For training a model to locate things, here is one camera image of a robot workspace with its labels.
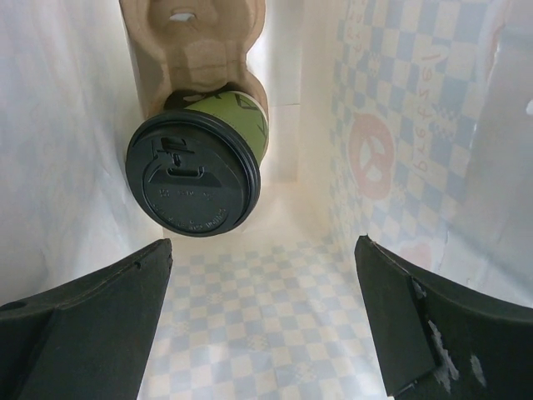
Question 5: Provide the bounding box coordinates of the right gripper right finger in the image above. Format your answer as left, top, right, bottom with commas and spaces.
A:
355, 236, 532, 399

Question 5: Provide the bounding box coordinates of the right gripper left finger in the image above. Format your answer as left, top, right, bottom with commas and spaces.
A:
1, 239, 172, 399

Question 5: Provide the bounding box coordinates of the black cup lid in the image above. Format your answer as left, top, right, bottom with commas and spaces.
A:
125, 109, 261, 238

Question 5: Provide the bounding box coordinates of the checkered paper takeout bag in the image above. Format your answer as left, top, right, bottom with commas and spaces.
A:
1, 1, 532, 399

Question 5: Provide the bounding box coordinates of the green paper coffee cup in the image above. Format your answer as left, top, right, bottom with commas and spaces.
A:
163, 86, 269, 164

